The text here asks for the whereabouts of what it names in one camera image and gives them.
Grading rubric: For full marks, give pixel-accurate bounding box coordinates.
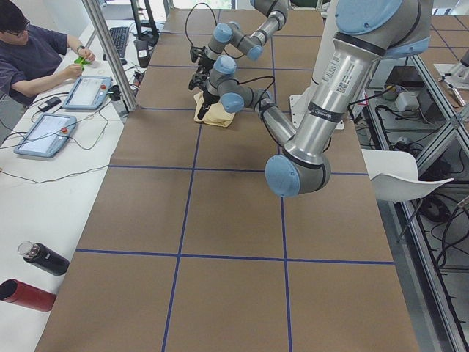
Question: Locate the teach pendant tablet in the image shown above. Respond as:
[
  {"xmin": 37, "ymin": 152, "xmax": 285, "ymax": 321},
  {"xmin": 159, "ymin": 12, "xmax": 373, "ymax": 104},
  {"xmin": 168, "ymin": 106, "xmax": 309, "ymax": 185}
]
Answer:
[
  {"xmin": 62, "ymin": 76, "xmax": 112, "ymax": 111},
  {"xmin": 14, "ymin": 113, "xmax": 78, "ymax": 158}
]

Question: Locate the cream long-sleeve graphic shirt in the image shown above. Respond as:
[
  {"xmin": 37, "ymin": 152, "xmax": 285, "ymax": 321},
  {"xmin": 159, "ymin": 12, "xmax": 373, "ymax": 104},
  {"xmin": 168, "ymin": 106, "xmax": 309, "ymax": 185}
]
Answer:
[{"xmin": 193, "ymin": 92, "xmax": 235, "ymax": 128}]

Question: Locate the red water bottle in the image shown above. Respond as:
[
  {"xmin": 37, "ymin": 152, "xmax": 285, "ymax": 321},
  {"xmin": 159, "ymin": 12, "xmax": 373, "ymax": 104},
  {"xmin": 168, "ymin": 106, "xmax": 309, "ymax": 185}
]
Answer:
[{"xmin": 1, "ymin": 279, "xmax": 56, "ymax": 312}]

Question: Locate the far teach pendant tablet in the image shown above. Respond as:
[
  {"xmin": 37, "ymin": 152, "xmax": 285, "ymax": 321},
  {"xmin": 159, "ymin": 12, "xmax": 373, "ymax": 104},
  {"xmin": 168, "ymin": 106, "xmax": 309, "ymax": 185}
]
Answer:
[{"xmin": 62, "ymin": 76, "xmax": 112, "ymax": 111}]

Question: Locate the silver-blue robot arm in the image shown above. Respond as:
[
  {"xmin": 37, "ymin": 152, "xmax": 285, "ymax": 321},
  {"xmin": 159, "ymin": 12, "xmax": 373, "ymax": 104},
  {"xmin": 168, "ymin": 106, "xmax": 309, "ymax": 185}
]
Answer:
[
  {"xmin": 188, "ymin": 1, "xmax": 433, "ymax": 197},
  {"xmin": 190, "ymin": 1, "xmax": 289, "ymax": 82}
]

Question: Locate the black phone on table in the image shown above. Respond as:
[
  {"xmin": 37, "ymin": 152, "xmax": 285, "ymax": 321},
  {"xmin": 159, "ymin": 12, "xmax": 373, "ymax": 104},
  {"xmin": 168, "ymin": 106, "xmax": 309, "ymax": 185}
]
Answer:
[{"xmin": 38, "ymin": 97, "xmax": 62, "ymax": 112}]

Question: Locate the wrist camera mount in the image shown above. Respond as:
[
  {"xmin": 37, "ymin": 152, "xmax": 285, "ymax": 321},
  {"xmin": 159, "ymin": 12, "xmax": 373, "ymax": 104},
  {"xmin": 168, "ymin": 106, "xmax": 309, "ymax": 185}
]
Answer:
[
  {"xmin": 190, "ymin": 45, "xmax": 206, "ymax": 63},
  {"xmin": 188, "ymin": 73, "xmax": 208, "ymax": 90}
]

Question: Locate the black water bottle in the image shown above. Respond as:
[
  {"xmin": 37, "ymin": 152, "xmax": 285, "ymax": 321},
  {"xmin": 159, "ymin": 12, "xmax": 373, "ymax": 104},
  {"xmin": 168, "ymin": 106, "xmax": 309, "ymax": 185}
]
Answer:
[{"xmin": 17, "ymin": 241, "xmax": 70, "ymax": 276}]

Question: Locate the near teach pendant tablet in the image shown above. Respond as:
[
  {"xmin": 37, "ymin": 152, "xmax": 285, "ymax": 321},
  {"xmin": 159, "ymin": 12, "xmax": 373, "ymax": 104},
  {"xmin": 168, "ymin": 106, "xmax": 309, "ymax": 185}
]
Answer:
[{"xmin": 14, "ymin": 113, "xmax": 78, "ymax": 158}]

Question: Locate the person in navy shirt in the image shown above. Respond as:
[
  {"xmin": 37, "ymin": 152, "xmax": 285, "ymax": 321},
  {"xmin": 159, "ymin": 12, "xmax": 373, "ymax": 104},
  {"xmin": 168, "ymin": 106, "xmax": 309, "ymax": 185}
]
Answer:
[{"xmin": 1, "ymin": 1, "xmax": 95, "ymax": 106}]

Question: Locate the white moulded chair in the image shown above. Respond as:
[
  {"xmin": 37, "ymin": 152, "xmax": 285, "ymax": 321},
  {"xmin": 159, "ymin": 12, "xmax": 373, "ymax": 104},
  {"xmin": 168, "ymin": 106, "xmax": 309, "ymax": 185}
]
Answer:
[{"xmin": 361, "ymin": 149, "xmax": 454, "ymax": 202}]

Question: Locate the aluminium frame post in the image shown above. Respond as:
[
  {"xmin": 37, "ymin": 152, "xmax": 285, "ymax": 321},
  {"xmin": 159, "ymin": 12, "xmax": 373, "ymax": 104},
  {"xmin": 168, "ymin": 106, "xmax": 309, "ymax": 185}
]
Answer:
[{"xmin": 81, "ymin": 0, "xmax": 136, "ymax": 112}]

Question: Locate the black keyboard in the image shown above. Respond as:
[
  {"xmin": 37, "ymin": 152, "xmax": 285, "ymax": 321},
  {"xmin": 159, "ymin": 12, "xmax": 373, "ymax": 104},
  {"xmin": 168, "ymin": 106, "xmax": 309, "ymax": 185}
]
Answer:
[{"xmin": 109, "ymin": 26, "xmax": 130, "ymax": 62}]

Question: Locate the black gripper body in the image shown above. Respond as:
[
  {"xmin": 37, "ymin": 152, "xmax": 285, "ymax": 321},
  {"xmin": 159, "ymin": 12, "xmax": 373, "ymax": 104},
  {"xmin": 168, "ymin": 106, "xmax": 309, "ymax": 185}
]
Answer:
[
  {"xmin": 203, "ymin": 88, "xmax": 219, "ymax": 106},
  {"xmin": 200, "ymin": 56, "xmax": 214, "ymax": 70}
]

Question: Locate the green plastic object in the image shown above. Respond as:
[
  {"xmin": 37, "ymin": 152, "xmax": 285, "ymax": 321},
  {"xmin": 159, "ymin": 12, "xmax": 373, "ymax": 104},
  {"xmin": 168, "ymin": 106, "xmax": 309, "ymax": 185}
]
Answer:
[{"xmin": 74, "ymin": 56, "xmax": 91, "ymax": 70}]

